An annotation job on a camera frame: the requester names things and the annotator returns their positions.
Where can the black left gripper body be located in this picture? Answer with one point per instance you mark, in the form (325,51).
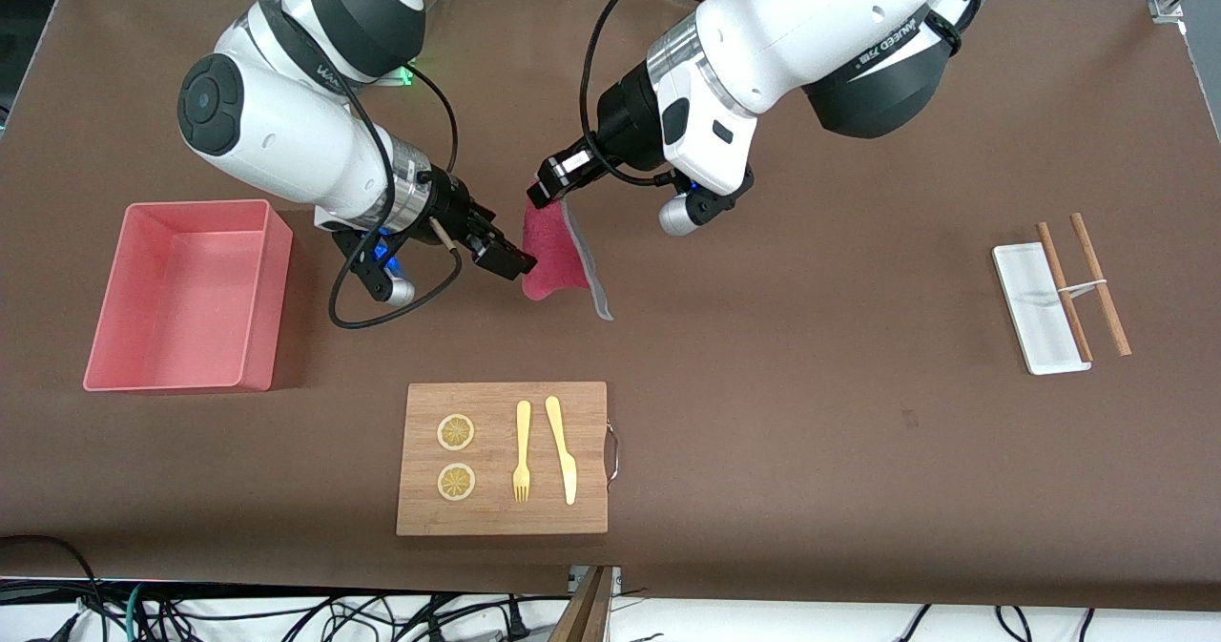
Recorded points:
(625,123)

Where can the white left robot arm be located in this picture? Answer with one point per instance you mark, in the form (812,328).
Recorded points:
(792,31)

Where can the black power plug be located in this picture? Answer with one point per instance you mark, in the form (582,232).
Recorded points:
(516,623)

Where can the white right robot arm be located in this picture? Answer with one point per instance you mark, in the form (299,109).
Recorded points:
(277,136)

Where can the white rectangular tray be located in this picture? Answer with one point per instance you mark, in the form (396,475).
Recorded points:
(1030,308)

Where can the white rubber band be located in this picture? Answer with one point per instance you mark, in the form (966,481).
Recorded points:
(1083,287)

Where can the wooden plank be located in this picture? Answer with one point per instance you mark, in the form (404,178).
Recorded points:
(582,613)

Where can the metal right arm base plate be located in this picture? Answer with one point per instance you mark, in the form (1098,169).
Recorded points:
(408,75)

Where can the brown wooden stick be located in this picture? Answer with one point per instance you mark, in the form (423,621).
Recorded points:
(1064,289)
(1097,275)

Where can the yellow plastic fork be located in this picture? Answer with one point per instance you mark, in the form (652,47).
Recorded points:
(523,432)

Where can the red cloth with grey backing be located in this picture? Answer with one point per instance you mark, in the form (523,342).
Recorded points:
(553,260)

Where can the lemon slice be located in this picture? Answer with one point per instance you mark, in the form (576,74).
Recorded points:
(455,432)
(456,483)

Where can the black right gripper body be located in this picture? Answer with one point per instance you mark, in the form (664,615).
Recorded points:
(451,208)

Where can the pink plastic bin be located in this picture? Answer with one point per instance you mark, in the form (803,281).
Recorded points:
(181,299)

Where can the yellow plastic knife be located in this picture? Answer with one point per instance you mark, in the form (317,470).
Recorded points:
(563,451)

